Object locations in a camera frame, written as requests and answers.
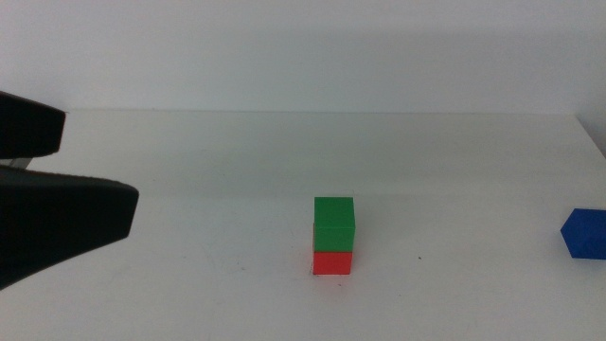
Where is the red cube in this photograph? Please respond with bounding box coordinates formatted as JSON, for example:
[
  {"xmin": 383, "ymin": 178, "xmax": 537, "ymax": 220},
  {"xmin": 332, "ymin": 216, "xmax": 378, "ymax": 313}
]
[{"xmin": 312, "ymin": 250, "xmax": 354, "ymax": 277}]

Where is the green cube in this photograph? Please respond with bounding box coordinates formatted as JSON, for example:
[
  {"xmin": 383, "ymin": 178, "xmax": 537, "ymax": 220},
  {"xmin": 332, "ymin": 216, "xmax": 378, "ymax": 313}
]
[{"xmin": 312, "ymin": 196, "xmax": 356, "ymax": 253}]

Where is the blue cube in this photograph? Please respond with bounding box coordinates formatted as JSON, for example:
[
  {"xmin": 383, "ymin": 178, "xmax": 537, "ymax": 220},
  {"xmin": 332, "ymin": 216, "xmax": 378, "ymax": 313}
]
[{"xmin": 560, "ymin": 207, "xmax": 606, "ymax": 260}]

